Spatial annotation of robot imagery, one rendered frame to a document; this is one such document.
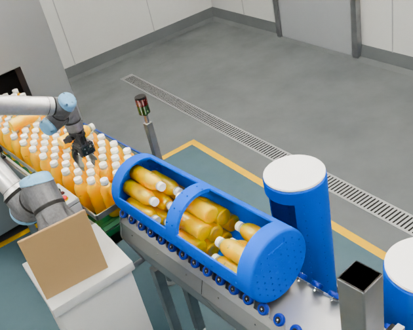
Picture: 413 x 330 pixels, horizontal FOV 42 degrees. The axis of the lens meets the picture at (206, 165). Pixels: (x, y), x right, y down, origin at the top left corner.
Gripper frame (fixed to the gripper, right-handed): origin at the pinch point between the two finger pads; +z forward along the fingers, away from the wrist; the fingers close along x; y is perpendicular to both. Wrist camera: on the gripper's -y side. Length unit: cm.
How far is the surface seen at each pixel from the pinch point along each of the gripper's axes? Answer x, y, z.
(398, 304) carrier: 33, 141, 24
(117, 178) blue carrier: 1.5, 24.1, -1.2
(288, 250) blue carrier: 17, 108, 6
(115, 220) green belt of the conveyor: -0.8, 10.6, 27.7
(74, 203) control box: -15.1, 7.5, 9.6
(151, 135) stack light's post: 47, -18, 14
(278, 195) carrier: 49, 73, 17
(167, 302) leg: 4, 27, 78
